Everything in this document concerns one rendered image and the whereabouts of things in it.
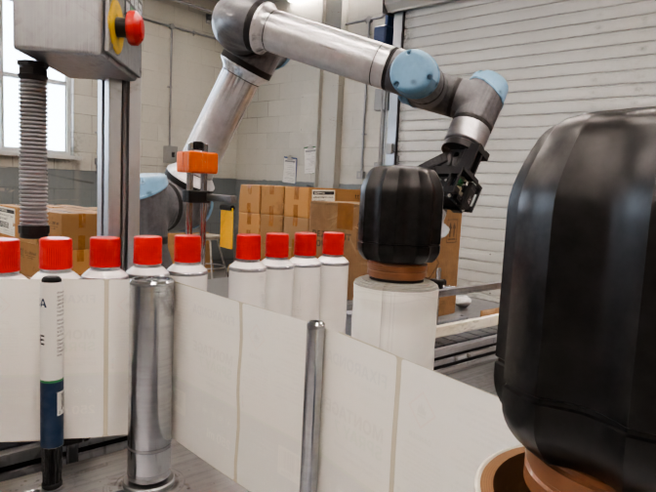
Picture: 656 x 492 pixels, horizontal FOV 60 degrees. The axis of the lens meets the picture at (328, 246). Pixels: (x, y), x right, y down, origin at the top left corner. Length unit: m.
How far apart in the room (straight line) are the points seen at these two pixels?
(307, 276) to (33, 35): 0.45
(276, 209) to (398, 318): 4.29
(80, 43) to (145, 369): 0.37
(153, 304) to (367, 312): 0.20
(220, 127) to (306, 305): 0.56
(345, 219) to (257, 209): 3.69
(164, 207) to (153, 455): 0.76
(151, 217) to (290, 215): 3.53
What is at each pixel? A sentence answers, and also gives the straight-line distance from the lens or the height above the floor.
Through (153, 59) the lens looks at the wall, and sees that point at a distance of 7.23.
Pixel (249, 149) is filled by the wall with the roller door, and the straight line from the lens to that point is 7.64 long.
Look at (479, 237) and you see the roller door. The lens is 5.38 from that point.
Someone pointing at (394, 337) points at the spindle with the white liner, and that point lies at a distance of 0.54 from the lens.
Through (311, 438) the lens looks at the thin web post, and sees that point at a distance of 0.39.
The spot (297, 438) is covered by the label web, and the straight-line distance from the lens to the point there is 0.42.
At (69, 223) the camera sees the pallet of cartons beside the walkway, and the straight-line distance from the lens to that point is 4.19.
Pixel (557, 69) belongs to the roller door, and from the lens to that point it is 5.23.
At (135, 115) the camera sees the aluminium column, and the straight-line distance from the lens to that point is 0.84.
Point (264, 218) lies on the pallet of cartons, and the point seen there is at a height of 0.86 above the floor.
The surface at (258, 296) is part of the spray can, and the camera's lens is 0.77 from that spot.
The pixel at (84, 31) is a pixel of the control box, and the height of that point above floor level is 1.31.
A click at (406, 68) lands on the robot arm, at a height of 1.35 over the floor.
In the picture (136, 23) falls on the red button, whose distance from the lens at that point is 0.72.
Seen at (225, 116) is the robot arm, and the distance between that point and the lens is 1.27.
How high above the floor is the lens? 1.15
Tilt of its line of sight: 6 degrees down
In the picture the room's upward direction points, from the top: 3 degrees clockwise
